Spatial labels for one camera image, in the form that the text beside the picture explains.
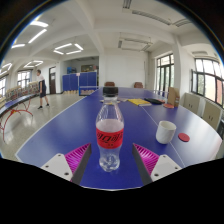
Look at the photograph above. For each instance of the red table tennis paddle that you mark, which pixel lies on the red table tennis paddle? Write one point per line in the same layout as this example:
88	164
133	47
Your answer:
168	105

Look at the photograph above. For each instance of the blue table tennis table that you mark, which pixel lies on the blue table tennis table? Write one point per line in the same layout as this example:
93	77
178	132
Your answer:
13	103

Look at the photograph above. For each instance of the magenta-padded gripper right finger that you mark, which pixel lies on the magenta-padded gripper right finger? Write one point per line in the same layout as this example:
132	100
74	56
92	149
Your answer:
148	159

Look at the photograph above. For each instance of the white cup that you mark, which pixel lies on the white cup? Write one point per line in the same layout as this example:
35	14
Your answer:
165	132

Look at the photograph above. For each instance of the shelf unit with books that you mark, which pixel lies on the shelf unit with books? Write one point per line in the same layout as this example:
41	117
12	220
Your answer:
21	90

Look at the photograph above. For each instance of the brown cardboard box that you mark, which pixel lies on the brown cardboard box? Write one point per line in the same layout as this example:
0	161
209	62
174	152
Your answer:
173	96

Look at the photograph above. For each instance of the yellow book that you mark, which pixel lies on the yellow book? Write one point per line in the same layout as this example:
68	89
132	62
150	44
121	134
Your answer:
139	102

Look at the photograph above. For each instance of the person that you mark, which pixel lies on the person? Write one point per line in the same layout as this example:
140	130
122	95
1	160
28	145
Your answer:
42	87

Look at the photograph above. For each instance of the ceiling lights group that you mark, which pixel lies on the ceiling lights group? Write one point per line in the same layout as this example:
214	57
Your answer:
68	48

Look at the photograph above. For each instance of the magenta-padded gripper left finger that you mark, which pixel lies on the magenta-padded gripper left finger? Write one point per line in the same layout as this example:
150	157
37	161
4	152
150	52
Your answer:
76	159

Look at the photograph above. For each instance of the black table tennis paddle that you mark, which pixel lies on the black table tennis paddle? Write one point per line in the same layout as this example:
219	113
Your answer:
153	100

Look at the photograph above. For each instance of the brown chair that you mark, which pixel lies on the brown chair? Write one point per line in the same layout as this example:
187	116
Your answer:
138	85
109	84

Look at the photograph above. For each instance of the clear red-label drink bottle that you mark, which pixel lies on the clear red-label drink bottle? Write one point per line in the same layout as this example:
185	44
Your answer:
109	136

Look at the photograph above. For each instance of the dark door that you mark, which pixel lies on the dark door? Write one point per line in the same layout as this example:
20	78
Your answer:
52	81

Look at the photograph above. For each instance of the blue partition boards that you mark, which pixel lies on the blue partition boards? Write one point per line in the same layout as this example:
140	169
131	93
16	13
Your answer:
80	80

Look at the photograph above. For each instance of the beige cabinet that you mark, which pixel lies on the beige cabinet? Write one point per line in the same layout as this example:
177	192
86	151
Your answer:
191	103
212	115

